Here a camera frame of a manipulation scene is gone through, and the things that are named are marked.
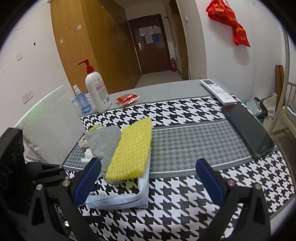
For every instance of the white towel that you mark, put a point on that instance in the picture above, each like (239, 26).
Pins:
(117, 200)

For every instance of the dark brown entrance door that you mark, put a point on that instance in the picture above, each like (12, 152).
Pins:
(151, 44)

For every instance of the metal bunk bed frame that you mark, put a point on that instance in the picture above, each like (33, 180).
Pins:
(282, 127)

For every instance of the yellow textured sponge cloth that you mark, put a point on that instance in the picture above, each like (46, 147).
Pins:
(131, 155)

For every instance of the white lotion pump bottle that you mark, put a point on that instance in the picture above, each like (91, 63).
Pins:
(96, 88)

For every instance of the red fire extinguisher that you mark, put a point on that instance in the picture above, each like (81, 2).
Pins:
(173, 65)

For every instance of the red snack packet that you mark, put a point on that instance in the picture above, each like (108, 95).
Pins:
(126, 99)

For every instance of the side doorway wooden frame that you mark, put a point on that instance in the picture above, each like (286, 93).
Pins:
(181, 39)

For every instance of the white styrofoam box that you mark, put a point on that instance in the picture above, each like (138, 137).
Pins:
(52, 127)

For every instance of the grey cloth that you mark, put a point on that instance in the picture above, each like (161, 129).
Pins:
(103, 143)

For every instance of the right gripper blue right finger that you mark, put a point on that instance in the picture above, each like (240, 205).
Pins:
(212, 181)

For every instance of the clear blue spray bottle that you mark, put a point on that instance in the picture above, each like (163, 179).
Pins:
(82, 101)

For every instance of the wooden planks by wall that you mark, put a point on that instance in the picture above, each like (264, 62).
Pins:
(279, 79)

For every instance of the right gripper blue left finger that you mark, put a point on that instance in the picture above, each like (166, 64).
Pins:
(84, 181)

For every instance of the white remote control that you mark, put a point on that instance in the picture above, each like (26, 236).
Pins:
(224, 97)

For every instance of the wooden wardrobe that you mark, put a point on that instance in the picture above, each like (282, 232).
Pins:
(96, 31)

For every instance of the red hanging bag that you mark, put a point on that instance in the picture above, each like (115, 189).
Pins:
(219, 10)

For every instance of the black smartphone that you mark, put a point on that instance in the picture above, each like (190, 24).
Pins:
(255, 137)

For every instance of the houndstooth table mat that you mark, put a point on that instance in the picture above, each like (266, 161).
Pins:
(179, 207)

